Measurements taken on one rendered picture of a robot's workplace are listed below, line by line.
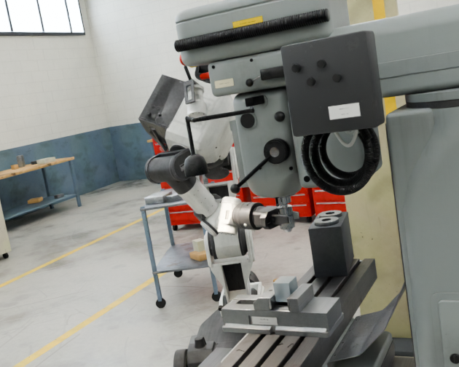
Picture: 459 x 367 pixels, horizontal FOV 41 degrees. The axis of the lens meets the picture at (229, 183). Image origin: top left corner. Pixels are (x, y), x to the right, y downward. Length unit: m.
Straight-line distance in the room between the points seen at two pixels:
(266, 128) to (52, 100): 10.66
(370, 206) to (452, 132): 2.13
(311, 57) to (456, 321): 0.74
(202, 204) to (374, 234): 1.65
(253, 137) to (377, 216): 1.96
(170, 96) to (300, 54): 0.93
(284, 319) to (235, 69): 0.74
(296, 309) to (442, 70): 0.77
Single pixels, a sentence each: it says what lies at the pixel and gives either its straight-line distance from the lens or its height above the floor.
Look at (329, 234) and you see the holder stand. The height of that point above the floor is 1.08.
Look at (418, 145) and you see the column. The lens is 1.57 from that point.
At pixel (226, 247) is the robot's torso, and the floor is 1.00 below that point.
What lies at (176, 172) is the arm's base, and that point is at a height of 1.39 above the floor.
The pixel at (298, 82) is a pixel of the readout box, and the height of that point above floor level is 1.64.
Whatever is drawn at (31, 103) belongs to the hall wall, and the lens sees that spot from 11.88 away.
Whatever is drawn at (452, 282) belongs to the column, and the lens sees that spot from 1.62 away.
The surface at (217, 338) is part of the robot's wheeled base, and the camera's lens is 2.80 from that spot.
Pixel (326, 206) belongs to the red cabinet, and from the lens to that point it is 6.72.
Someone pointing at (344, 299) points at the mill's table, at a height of 0.92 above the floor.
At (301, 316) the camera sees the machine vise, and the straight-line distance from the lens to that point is 1.81.
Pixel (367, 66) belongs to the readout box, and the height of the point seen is 1.65.
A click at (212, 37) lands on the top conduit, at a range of 1.72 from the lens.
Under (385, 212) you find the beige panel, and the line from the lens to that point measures 3.62.
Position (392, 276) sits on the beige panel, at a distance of 3.73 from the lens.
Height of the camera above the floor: 1.66
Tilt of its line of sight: 9 degrees down
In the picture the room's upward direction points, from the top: 9 degrees counter-clockwise
